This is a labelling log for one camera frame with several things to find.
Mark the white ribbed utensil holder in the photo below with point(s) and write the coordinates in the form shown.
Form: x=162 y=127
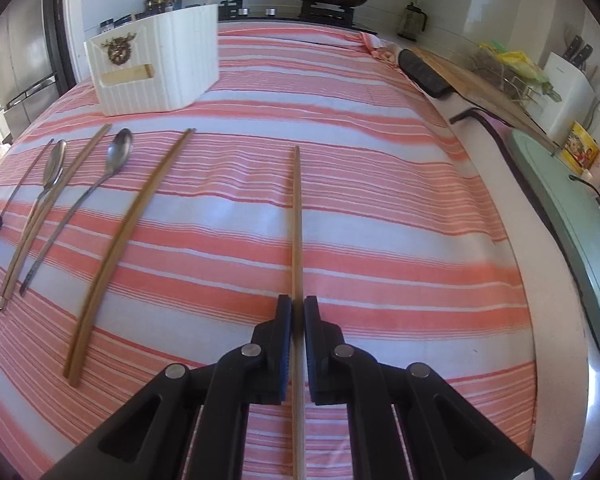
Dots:
x=180 y=60

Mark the black plastic board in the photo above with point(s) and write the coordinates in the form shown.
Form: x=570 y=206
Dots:
x=422 y=72

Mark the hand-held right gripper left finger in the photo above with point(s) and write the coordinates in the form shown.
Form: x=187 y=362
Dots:
x=283 y=350

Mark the teal cutting board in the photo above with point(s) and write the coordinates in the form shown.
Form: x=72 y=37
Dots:
x=570 y=230

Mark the black gas stove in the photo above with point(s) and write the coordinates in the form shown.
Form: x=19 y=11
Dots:
x=325 y=16

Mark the clear spice jar rack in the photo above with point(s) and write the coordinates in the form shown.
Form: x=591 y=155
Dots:
x=130 y=19

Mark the wooden cutting board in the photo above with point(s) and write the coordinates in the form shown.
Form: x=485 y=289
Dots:
x=470 y=85

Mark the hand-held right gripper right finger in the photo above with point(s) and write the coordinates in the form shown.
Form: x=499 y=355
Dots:
x=310 y=350

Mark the white knife block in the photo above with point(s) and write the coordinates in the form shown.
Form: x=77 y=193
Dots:
x=565 y=95

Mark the yellow plastic bag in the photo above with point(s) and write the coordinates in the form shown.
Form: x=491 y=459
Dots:
x=520 y=62

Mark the light wooden chopstick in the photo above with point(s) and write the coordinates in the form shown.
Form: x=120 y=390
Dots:
x=296 y=235

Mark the silver refrigerator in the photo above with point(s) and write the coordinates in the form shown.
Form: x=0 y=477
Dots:
x=25 y=35

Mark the small shaker jar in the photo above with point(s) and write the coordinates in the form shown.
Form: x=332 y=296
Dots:
x=106 y=26

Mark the glass pitcher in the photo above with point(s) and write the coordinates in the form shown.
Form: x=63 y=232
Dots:
x=411 y=22

